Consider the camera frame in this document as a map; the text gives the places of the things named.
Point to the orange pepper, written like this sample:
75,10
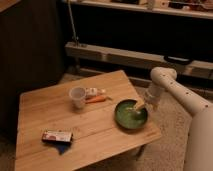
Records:
98,99

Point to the black handle on shelf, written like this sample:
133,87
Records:
181,61

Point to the dark wooden cabinet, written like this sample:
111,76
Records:
30,54

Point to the white ceramic cup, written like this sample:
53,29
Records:
78,97

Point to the wooden table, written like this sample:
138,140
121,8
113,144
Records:
96,136

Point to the red white box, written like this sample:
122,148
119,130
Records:
57,137

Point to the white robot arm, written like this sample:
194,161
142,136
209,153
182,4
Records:
199,150

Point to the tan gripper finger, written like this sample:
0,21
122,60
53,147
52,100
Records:
146,106
138,106

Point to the metal shelf rack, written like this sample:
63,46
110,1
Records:
138,39

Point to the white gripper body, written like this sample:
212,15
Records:
152,95

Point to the blue cloth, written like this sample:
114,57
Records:
62,148

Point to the green bowl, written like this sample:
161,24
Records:
127,118

